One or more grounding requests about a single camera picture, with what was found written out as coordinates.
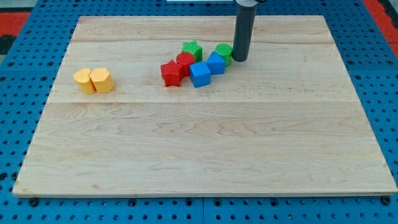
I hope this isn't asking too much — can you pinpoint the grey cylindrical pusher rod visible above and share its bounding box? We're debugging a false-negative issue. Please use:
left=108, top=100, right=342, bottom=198
left=233, top=0, right=258, bottom=62

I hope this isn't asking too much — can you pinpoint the yellow hexagon block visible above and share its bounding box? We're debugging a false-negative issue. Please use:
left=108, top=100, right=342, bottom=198
left=89, top=68, right=114, bottom=93

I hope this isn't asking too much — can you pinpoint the green cylinder block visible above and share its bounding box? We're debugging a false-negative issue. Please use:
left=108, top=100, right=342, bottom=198
left=215, top=43, right=233, bottom=67

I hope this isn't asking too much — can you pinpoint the blue triangular block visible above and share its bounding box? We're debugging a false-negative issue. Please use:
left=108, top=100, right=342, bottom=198
left=206, top=51, right=225, bottom=75

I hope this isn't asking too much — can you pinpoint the green star block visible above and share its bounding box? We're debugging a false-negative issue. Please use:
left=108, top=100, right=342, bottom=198
left=181, top=40, right=203, bottom=62

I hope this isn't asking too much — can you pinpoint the red cylinder block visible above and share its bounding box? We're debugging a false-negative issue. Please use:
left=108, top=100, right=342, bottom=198
left=176, top=52, right=195, bottom=77

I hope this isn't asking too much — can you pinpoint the blue cube block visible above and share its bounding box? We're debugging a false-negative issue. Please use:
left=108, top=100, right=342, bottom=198
left=189, top=62, right=211, bottom=88

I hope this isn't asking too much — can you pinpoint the red star block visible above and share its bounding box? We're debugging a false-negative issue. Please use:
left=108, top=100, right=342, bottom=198
left=160, top=60, right=183, bottom=87

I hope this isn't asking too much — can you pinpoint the light wooden board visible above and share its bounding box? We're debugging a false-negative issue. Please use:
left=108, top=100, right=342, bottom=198
left=12, top=16, right=397, bottom=198

